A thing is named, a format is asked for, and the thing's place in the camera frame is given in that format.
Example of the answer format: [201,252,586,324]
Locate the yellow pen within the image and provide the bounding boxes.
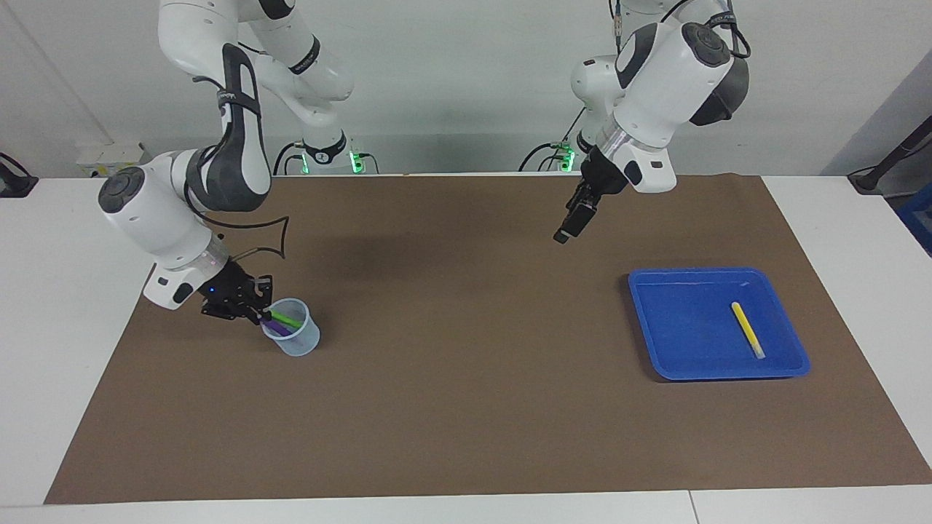
[731,301,767,360]

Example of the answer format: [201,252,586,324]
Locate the blue plastic tray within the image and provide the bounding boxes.
[628,267,811,382]

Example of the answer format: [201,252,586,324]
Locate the translucent plastic cup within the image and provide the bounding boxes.
[261,297,321,357]

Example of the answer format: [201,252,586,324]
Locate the brown table mat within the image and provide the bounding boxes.
[44,173,932,505]

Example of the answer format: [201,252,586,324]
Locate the black stand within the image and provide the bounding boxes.
[848,113,932,196]

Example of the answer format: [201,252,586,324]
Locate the blue crate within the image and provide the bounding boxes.
[897,182,932,255]

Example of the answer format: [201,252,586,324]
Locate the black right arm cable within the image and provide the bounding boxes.
[191,214,291,260]

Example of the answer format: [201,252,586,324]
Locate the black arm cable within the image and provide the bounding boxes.
[610,0,751,60]
[191,214,291,260]

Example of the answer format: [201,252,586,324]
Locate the black base cable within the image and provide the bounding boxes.
[274,141,307,175]
[518,109,587,172]

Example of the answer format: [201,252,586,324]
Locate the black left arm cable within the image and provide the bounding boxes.
[610,0,751,60]

